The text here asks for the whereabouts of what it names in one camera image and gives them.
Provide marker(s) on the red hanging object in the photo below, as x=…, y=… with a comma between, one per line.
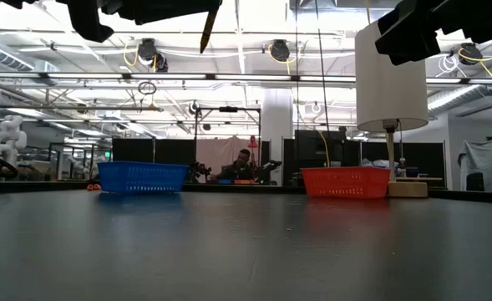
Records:
x=252, y=143

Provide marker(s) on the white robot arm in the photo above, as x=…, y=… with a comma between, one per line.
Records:
x=8, y=138

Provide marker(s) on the white shade table lamp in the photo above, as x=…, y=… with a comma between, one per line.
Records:
x=389, y=92

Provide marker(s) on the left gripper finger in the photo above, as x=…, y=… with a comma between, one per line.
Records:
x=166, y=8

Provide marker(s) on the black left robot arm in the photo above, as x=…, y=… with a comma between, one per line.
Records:
x=11, y=2

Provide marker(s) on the black partition panel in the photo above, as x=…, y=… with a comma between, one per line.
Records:
x=421, y=154
x=174, y=150
x=133, y=149

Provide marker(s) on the blue plastic basket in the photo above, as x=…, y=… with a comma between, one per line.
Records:
x=143, y=177

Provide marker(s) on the grey cloth cover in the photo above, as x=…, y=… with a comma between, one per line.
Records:
x=481, y=159

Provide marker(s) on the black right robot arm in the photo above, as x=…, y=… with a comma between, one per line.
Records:
x=479, y=16

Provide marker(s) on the person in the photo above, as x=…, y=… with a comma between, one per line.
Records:
x=239, y=167

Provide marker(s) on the black metal gantry frame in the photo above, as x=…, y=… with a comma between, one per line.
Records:
x=229, y=109

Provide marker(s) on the red plastic basket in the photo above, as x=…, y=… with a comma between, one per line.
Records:
x=346, y=182

